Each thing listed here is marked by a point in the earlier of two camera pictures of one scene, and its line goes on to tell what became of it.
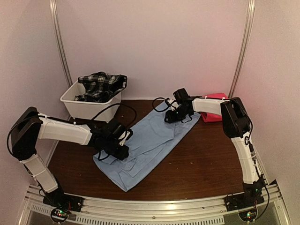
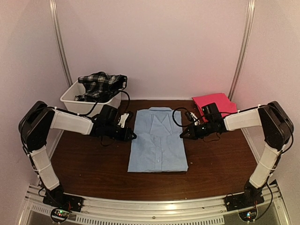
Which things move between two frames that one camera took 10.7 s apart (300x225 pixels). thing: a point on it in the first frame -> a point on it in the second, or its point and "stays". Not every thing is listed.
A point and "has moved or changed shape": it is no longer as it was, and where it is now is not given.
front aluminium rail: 206,211 stays
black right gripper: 171,118 -> 193,134
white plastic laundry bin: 88,110 stays
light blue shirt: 153,138 has moved or changed shape
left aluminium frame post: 61,40 stays
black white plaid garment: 100,86 stays
